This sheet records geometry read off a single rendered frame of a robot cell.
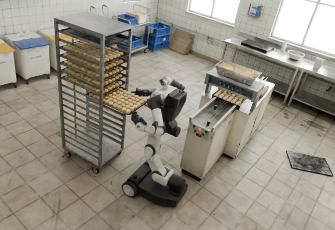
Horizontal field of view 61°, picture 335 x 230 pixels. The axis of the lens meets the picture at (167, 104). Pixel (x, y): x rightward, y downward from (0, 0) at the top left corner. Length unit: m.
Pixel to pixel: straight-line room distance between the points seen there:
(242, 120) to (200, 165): 0.83
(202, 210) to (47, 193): 1.79
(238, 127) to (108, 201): 1.92
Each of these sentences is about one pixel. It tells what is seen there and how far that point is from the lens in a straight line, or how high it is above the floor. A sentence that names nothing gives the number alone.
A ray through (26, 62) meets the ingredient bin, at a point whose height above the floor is 0.44.
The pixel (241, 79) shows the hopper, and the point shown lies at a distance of 3.79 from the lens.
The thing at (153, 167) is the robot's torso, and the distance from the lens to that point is 3.39.
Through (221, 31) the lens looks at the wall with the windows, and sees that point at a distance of 7.42.
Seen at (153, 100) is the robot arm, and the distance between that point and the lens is 2.64.
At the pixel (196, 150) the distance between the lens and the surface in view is 3.57.
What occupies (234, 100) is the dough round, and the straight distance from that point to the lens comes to 3.92.
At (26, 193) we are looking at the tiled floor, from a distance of 3.70.
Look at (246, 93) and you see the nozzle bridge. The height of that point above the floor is 1.07.
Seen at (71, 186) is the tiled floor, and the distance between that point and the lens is 3.69.
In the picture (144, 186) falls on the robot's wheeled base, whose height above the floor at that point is 0.17.
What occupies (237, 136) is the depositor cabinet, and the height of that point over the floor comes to 0.45.
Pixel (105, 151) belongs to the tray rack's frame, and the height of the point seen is 0.15.
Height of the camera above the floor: 2.68
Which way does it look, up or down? 30 degrees down
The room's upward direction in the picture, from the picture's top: 9 degrees clockwise
